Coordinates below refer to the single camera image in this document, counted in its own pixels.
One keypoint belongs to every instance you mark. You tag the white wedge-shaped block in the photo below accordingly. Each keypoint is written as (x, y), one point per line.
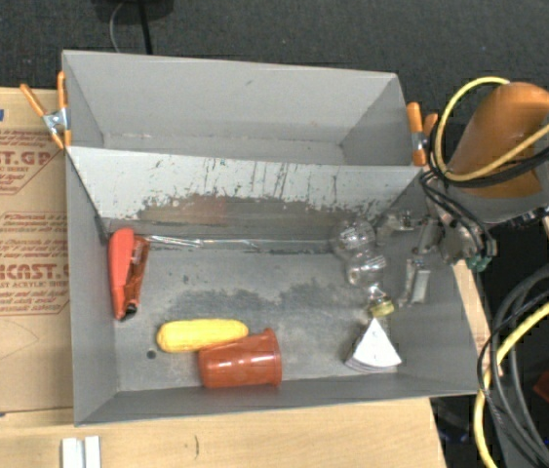
(375, 350)

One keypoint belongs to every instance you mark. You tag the clear plastic bottle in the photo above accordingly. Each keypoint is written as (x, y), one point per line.
(359, 256)

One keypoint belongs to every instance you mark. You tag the grey metal bin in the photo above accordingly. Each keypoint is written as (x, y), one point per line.
(264, 290)

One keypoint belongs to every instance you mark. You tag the yellow toy corn cob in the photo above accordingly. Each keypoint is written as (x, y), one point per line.
(201, 335)

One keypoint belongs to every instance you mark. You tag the brown cardboard board red print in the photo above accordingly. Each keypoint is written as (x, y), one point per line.
(20, 242)

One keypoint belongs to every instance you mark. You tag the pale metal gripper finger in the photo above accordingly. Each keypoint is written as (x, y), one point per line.
(401, 221)
(416, 281)

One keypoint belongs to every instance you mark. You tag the red-brown plastic cup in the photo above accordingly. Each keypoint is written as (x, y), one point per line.
(240, 361)

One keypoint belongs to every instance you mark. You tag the red-orange plastic clip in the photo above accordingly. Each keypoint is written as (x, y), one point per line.
(123, 266)

